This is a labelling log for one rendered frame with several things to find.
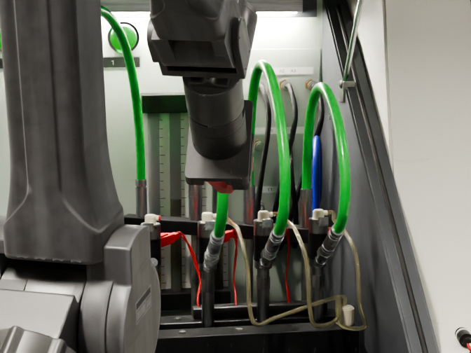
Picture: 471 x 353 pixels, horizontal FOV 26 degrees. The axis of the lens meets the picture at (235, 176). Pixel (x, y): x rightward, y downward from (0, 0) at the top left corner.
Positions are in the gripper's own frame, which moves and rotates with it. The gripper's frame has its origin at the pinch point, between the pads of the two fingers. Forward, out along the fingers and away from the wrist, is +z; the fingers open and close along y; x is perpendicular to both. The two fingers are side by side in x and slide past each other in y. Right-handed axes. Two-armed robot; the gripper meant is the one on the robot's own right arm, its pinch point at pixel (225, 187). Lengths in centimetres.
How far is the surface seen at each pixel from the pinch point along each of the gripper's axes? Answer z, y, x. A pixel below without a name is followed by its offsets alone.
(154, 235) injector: 26.4, 9.5, 12.3
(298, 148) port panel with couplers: 46, 39, -7
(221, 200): 12.4, 6.3, 1.7
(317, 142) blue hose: 37, 33, -10
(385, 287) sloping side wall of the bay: 30.0, 4.2, -19.4
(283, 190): 13.3, 8.5, -5.8
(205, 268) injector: 30.4, 6.7, 5.3
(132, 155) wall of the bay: 42, 34, 21
